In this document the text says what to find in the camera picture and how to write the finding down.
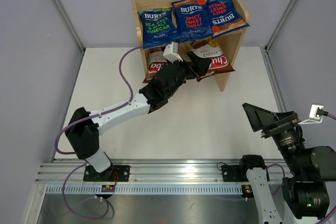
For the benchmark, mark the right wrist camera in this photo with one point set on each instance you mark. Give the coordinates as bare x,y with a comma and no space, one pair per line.
316,115

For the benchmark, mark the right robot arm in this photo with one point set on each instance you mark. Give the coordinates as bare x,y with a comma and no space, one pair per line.
305,192

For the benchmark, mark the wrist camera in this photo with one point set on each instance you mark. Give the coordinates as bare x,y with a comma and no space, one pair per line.
170,52
316,115

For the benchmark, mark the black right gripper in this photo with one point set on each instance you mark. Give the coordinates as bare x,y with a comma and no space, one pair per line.
261,118

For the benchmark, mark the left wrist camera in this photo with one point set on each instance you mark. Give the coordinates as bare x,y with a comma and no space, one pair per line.
170,52

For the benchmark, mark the small blue Burts chilli bag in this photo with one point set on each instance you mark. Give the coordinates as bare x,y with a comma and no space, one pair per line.
192,20

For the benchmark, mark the large blue Burts chilli bag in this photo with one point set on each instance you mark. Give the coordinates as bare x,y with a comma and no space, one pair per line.
224,18

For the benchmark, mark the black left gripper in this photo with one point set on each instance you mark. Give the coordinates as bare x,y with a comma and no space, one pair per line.
197,65

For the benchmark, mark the Burts sea salt vinegar bag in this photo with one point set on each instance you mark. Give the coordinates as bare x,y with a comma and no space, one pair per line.
158,27

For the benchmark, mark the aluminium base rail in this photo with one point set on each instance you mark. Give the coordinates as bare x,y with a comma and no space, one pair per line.
142,171

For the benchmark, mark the Chuba cassava chips bag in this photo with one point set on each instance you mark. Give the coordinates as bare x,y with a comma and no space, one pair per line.
155,61
209,48

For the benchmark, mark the white slotted cable duct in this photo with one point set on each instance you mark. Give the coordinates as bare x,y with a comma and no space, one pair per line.
133,189

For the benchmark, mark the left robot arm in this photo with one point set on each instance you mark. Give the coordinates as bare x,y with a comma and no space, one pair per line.
86,127

